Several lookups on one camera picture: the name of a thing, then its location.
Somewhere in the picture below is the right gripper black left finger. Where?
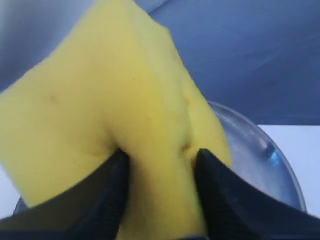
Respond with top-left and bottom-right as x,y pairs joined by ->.
0,150 -> 130,240

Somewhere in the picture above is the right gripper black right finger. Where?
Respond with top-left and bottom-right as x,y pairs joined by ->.
195,148 -> 320,240

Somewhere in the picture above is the yellow sponge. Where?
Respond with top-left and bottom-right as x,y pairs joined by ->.
0,0 -> 232,240

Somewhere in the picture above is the round metal plate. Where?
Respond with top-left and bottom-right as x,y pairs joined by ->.
12,99 -> 308,216

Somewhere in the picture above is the white-grey backdrop cloth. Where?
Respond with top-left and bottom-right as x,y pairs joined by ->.
0,0 -> 320,125

